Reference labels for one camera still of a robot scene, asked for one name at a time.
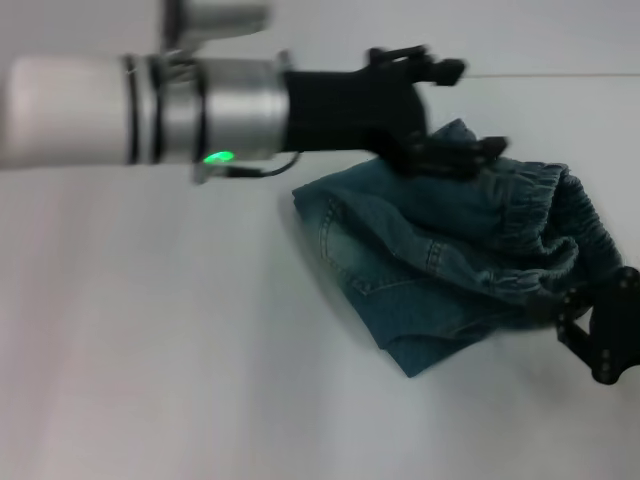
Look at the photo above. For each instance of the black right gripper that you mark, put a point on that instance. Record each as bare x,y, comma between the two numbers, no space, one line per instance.
620,330

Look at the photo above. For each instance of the blue denim shorts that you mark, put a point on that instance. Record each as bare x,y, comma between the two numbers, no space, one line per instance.
425,260

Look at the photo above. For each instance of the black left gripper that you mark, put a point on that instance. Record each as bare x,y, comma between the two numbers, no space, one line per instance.
350,110

